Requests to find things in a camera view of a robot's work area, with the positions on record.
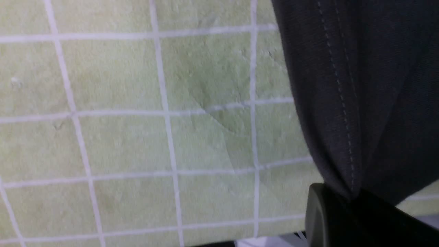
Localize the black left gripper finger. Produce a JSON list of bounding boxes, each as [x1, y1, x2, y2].
[[305, 183, 439, 247]]

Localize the dark gray long-sleeve top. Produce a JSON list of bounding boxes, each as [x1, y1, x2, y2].
[[272, 0, 439, 205]]

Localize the green grid cutting mat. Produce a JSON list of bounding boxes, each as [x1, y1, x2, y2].
[[1, 0, 438, 247]]

